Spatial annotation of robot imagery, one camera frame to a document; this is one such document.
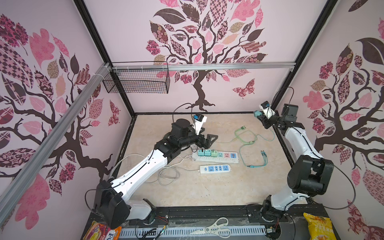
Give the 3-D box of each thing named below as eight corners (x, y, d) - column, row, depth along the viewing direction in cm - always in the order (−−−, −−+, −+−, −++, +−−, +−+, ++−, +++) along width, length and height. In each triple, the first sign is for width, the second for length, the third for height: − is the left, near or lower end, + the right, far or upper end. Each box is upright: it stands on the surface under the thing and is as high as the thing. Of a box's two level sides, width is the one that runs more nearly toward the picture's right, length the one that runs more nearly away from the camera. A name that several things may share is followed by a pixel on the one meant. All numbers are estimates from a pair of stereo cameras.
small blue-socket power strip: (199, 173, 89) (199, 171, 87) (199, 167, 92) (199, 165, 90) (230, 171, 90) (231, 170, 88) (229, 165, 93) (230, 163, 91)
